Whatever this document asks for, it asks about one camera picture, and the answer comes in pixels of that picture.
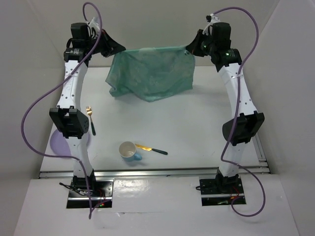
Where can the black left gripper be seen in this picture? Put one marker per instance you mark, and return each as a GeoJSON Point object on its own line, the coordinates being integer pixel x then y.
{"type": "Point", "coordinates": [110, 46]}

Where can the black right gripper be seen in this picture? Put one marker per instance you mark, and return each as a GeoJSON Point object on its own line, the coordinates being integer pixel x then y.
{"type": "Point", "coordinates": [194, 47]}

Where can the green patterned cloth placemat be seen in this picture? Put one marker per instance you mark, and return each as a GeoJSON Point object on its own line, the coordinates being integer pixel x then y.
{"type": "Point", "coordinates": [151, 74]}

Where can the gold fork dark handle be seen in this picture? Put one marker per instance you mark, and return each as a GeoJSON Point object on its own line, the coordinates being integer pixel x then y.
{"type": "Point", "coordinates": [89, 112]}

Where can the blue mug white inside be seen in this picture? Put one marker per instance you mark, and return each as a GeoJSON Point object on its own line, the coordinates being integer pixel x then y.
{"type": "Point", "coordinates": [128, 151]}

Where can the purple plate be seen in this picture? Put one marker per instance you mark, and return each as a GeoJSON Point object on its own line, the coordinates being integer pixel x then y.
{"type": "Point", "coordinates": [59, 145]}

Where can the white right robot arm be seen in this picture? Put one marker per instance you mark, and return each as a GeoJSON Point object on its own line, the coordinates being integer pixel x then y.
{"type": "Point", "coordinates": [214, 41]}

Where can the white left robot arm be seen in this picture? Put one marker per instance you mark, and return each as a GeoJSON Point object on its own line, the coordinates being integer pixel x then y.
{"type": "Point", "coordinates": [87, 39]}

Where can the gold knife dark handle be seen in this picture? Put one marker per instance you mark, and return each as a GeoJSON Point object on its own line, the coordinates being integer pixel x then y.
{"type": "Point", "coordinates": [151, 149]}

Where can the aluminium right side rail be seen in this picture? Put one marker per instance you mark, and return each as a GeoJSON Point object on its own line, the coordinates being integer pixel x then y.
{"type": "Point", "coordinates": [263, 164]}

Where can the aluminium rail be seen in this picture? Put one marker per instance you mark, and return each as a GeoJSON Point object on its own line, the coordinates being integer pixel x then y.
{"type": "Point", "coordinates": [139, 173]}
{"type": "Point", "coordinates": [263, 164]}

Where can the aluminium front rail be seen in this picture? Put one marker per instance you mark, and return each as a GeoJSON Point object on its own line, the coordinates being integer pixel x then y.
{"type": "Point", "coordinates": [139, 173]}

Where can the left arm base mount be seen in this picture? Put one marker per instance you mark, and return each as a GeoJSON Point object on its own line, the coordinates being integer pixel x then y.
{"type": "Point", "coordinates": [101, 197]}

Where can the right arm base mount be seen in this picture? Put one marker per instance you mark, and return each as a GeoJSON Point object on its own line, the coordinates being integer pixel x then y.
{"type": "Point", "coordinates": [212, 195]}

